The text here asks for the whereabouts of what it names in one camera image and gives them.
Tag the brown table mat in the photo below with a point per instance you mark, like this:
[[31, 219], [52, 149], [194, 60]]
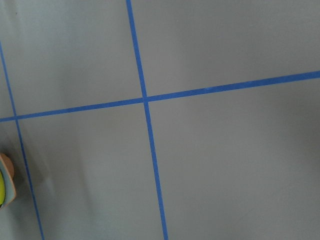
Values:
[[161, 119]]

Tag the yellow banana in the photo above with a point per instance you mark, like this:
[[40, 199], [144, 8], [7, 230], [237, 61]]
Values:
[[2, 190]]

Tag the grey square ceramic plate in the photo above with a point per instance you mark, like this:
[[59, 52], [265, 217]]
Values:
[[8, 172]]

